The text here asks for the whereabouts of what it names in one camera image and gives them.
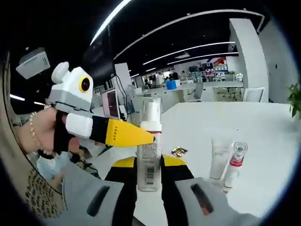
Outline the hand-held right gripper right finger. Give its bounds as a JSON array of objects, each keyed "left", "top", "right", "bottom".
[{"left": 160, "top": 154, "right": 260, "bottom": 226}]

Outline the clear-capped white skincare bottle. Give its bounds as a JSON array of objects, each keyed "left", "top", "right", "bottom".
[{"left": 137, "top": 97, "right": 163, "bottom": 193}]

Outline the white ceiling unit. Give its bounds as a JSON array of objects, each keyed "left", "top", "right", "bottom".
[{"left": 16, "top": 47, "right": 51, "bottom": 80}]

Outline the beige printed shirt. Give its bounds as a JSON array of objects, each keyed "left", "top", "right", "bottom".
[{"left": 0, "top": 56, "right": 64, "bottom": 221}]

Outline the bead bracelet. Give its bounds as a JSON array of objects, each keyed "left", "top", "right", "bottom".
[{"left": 29, "top": 111, "right": 54, "bottom": 155}]

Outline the green potted plant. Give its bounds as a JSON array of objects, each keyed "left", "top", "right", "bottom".
[{"left": 286, "top": 82, "right": 301, "bottom": 119}]

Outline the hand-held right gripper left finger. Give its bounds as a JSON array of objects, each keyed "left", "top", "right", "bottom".
[{"left": 58, "top": 157, "right": 139, "bottom": 226}]

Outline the white skincare tube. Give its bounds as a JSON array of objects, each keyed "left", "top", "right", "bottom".
[{"left": 209, "top": 137, "right": 232, "bottom": 181}]

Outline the white skincare bottle red collar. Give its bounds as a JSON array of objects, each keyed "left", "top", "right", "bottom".
[{"left": 221, "top": 141, "right": 248, "bottom": 195}]

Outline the white mesh chair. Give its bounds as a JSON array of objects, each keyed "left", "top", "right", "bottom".
[{"left": 243, "top": 87, "right": 266, "bottom": 103}]

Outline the white framed monitor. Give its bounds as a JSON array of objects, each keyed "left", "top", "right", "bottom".
[{"left": 106, "top": 90, "right": 120, "bottom": 119}]

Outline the person's left hand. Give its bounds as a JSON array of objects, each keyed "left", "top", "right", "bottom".
[{"left": 34, "top": 109, "right": 76, "bottom": 156}]

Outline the gold foil sachet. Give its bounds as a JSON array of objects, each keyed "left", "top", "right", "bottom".
[{"left": 170, "top": 146, "right": 189, "bottom": 157}]

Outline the grey swivel chair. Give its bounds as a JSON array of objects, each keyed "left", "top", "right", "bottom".
[{"left": 189, "top": 82, "right": 205, "bottom": 103}]

